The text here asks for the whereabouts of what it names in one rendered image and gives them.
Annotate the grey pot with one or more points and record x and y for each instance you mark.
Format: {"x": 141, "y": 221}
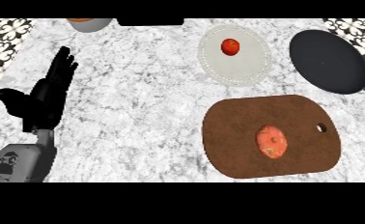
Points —
{"x": 89, "y": 24}

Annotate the red tomato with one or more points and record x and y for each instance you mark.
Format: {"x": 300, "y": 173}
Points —
{"x": 231, "y": 46}

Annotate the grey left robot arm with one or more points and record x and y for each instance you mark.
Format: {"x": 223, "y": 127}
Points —
{"x": 25, "y": 162}

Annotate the pale grey round placemat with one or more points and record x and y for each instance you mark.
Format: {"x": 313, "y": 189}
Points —
{"x": 235, "y": 60}

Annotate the black round pan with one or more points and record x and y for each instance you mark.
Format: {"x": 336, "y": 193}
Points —
{"x": 328, "y": 62}

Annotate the brown wooden cutting board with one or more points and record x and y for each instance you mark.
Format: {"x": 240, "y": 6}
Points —
{"x": 247, "y": 125}

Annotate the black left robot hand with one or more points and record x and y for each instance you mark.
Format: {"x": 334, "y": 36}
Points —
{"x": 46, "y": 99}

